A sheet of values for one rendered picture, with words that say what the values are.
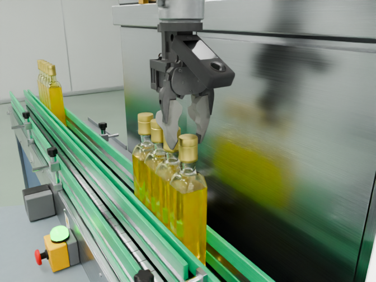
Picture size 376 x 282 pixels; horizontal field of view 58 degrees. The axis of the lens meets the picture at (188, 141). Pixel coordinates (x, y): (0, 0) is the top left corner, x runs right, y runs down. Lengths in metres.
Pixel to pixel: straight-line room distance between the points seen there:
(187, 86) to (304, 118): 0.19
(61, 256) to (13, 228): 0.29
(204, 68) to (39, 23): 5.99
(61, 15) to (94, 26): 0.59
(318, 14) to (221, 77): 0.17
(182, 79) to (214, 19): 0.21
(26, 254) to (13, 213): 0.25
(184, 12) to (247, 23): 0.15
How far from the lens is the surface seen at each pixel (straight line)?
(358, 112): 0.51
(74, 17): 6.56
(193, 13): 0.56
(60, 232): 0.94
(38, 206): 1.19
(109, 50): 6.77
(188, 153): 0.60
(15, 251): 1.10
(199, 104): 0.60
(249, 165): 0.68
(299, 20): 0.57
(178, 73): 0.56
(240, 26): 0.67
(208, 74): 0.49
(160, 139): 0.70
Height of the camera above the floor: 1.36
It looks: 20 degrees down
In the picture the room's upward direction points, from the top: straight up
